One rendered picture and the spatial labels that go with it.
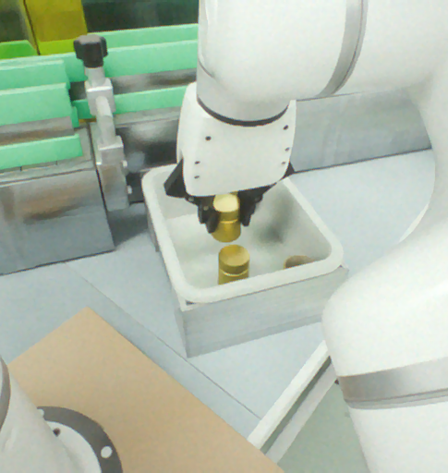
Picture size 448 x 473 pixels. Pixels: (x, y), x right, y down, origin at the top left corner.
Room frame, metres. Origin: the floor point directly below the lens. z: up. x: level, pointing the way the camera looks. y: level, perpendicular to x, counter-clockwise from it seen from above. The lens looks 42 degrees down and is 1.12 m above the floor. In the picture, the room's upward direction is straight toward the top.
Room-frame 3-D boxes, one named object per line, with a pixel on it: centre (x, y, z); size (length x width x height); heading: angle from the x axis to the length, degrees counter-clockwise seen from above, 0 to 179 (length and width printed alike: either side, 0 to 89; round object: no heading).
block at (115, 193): (0.43, 0.13, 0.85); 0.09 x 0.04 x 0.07; 18
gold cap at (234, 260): (0.31, -0.01, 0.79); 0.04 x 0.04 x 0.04
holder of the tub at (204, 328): (0.38, 0.00, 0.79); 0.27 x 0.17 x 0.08; 18
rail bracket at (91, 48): (0.41, 0.13, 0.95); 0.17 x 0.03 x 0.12; 18
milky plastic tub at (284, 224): (0.36, -0.01, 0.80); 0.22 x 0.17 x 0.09; 18
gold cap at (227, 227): (0.36, -0.01, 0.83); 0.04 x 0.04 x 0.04
